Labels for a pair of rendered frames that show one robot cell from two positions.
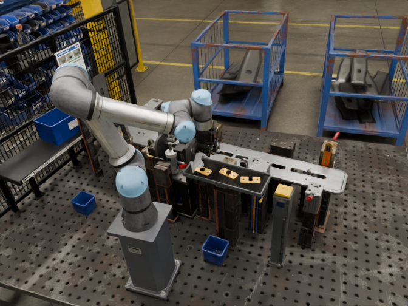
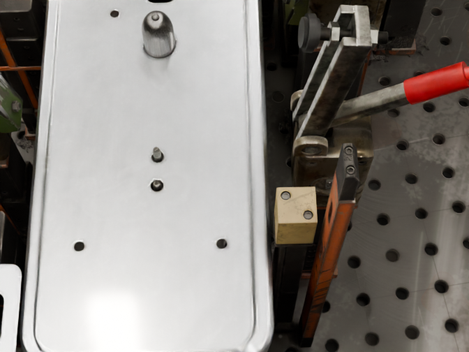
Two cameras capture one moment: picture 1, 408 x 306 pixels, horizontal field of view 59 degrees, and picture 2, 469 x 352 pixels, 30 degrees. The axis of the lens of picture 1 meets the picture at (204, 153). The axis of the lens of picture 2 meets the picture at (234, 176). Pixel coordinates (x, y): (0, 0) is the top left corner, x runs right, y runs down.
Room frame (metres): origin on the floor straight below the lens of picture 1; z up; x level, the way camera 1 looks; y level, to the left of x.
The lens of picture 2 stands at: (1.94, 0.71, 1.75)
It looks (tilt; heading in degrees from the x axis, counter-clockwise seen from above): 66 degrees down; 241
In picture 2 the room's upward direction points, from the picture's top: 1 degrees counter-clockwise
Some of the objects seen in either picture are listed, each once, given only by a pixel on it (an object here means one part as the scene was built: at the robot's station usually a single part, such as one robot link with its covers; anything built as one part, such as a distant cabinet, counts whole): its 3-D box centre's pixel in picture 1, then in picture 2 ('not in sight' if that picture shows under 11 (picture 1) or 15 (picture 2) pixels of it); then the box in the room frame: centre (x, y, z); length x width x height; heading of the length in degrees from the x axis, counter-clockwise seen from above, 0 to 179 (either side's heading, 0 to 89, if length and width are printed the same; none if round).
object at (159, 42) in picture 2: not in sight; (158, 34); (1.77, 0.25, 1.02); 0.03 x 0.03 x 0.07
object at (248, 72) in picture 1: (243, 67); not in sight; (3.93, -0.54, 0.47); 1.20 x 0.80 x 0.95; 158
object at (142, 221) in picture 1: (138, 209); not in sight; (1.04, 0.28, 1.15); 0.15 x 0.15 x 0.10
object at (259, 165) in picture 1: (258, 197); not in sight; (1.31, -0.26, 0.90); 0.13 x 0.10 x 0.41; 151
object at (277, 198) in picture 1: (280, 229); not in sight; (1.08, -0.32, 0.92); 0.08 x 0.08 x 0.44; 61
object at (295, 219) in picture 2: not in sight; (286, 272); (1.76, 0.49, 0.88); 0.04 x 0.04 x 0.36; 61
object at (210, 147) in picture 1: (206, 139); not in sight; (1.23, -0.01, 1.34); 0.09 x 0.08 x 0.12; 50
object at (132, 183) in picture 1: (133, 186); not in sight; (1.05, 0.28, 1.27); 0.13 x 0.12 x 0.14; 11
